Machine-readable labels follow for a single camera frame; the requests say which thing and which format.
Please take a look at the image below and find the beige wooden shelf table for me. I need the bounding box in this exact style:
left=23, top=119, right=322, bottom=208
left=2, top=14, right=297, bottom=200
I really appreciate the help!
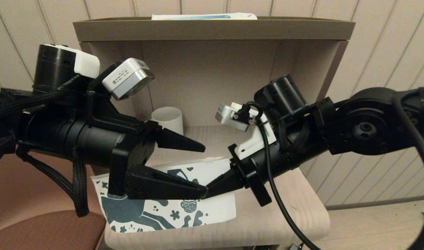
left=73, top=17, right=355, bottom=250

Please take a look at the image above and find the white right camera bracket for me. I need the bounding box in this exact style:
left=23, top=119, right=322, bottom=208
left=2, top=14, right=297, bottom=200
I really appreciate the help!
left=231, top=102, right=277, bottom=160

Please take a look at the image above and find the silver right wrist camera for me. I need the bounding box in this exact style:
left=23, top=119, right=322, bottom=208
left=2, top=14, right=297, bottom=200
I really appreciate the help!
left=215, top=104, right=251, bottom=132

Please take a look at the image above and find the black braided cable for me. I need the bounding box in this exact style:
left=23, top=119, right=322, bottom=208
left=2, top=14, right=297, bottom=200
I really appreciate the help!
left=0, top=75, right=84, bottom=118
left=18, top=146, right=89, bottom=218
left=276, top=118, right=311, bottom=153

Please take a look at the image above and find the black right camera cable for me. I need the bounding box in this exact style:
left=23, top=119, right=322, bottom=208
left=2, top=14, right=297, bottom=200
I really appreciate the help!
left=235, top=87, right=424, bottom=250

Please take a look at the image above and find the white horse-print zipper pouch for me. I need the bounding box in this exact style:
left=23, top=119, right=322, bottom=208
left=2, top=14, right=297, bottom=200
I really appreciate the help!
left=91, top=157, right=237, bottom=232

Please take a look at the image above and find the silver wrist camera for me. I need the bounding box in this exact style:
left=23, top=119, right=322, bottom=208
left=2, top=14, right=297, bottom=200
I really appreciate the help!
left=102, top=58, right=155, bottom=100
left=215, top=104, right=251, bottom=132

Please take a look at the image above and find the white blue toothpaste box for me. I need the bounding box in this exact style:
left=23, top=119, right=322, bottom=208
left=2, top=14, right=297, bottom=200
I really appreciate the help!
left=151, top=13, right=258, bottom=20

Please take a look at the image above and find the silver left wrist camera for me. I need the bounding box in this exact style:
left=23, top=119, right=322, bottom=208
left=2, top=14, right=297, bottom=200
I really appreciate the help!
left=102, top=58, right=155, bottom=100

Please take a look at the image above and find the white ribbed ceramic mug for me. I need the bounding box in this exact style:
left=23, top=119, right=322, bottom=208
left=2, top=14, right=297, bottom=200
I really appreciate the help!
left=151, top=107, right=184, bottom=136

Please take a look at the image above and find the brown wall baseboard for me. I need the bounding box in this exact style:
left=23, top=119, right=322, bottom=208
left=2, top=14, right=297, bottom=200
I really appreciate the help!
left=326, top=194, right=424, bottom=211

